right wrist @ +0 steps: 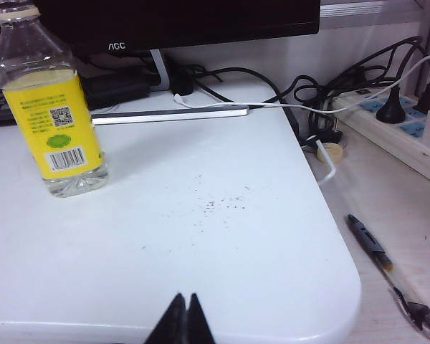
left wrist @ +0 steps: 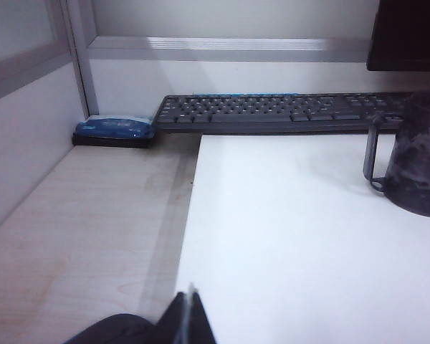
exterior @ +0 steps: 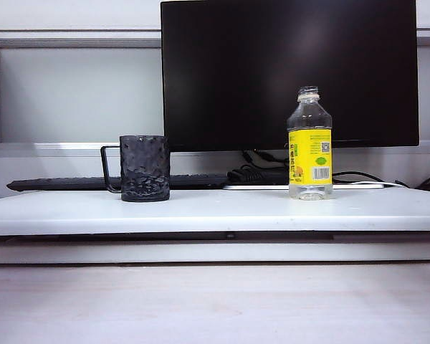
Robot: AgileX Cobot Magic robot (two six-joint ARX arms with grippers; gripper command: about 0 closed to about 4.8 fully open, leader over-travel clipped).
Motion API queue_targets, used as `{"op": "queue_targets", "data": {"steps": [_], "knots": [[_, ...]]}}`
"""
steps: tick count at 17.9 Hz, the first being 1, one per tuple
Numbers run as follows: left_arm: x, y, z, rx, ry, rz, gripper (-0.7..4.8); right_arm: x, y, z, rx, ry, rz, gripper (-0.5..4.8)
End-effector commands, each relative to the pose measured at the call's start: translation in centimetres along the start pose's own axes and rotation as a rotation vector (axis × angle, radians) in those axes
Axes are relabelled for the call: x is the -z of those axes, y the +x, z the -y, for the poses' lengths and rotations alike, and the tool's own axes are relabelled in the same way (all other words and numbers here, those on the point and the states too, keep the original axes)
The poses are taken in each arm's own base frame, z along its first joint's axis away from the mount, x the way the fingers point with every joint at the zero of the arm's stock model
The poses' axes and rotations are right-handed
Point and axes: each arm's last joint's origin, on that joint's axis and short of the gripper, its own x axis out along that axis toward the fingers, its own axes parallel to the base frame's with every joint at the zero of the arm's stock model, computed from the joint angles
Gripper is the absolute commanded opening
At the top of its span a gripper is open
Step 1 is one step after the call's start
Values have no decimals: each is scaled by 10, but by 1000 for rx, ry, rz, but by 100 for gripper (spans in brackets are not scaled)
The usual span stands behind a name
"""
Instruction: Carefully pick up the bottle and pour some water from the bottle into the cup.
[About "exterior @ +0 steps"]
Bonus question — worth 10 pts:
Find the thin black cable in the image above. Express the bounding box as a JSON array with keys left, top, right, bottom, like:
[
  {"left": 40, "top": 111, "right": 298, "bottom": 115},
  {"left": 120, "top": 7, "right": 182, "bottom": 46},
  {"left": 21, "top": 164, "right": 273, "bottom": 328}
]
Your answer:
[{"left": 331, "top": 171, "right": 409, "bottom": 187}]

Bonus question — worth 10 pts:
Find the black monitor cable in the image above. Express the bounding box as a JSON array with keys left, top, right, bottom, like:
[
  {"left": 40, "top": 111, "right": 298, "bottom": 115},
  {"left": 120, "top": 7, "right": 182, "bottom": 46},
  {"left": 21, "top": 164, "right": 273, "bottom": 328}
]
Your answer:
[{"left": 242, "top": 150, "right": 290, "bottom": 168}]

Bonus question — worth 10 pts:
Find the white cable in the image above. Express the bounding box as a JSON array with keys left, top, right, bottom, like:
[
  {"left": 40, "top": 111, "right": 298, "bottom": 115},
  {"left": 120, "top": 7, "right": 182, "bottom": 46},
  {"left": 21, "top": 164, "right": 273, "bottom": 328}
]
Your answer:
[{"left": 350, "top": 181, "right": 411, "bottom": 188}]

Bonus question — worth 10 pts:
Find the black keyboard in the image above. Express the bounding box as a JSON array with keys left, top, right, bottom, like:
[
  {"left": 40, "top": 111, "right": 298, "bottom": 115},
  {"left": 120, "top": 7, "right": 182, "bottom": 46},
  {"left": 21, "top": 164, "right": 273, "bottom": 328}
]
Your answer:
[{"left": 6, "top": 173, "right": 230, "bottom": 192}]

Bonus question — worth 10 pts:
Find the clear bottle with yellow label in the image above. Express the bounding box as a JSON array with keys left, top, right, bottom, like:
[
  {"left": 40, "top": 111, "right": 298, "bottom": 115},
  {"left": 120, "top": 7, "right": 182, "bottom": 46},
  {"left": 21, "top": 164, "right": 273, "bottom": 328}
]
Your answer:
[{"left": 287, "top": 85, "right": 333, "bottom": 201}]

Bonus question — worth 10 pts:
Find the black computer monitor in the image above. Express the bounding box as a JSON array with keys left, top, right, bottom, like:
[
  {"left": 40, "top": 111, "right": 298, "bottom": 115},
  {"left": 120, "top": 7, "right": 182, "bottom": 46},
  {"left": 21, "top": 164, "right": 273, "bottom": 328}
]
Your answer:
[{"left": 160, "top": 0, "right": 420, "bottom": 153}]

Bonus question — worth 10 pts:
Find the black coiled cable bundle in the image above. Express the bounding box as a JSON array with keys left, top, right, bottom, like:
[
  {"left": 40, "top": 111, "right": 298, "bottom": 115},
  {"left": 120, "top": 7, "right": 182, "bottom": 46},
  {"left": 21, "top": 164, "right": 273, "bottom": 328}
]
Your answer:
[{"left": 226, "top": 163, "right": 290, "bottom": 186}]

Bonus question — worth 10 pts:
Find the grey aluminium partition frame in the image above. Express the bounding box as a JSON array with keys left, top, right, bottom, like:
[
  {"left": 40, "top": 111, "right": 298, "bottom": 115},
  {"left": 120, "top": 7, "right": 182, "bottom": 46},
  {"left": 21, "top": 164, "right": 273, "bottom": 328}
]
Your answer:
[{"left": 0, "top": 28, "right": 430, "bottom": 158}]

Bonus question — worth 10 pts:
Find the dark textured glass cup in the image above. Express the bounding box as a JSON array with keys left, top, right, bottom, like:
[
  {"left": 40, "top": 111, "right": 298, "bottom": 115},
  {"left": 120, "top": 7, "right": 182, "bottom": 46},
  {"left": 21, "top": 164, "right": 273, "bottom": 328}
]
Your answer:
[{"left": 100, "top": 134, "right": 171, "bottom": 203}]

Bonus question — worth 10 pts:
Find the flat white pad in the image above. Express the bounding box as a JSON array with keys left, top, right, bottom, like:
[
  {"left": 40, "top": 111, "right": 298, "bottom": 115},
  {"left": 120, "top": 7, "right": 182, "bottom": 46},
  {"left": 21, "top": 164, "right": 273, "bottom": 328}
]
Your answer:
[{"left": 221, "top": 182, "right": 386, "bottom": 191}]

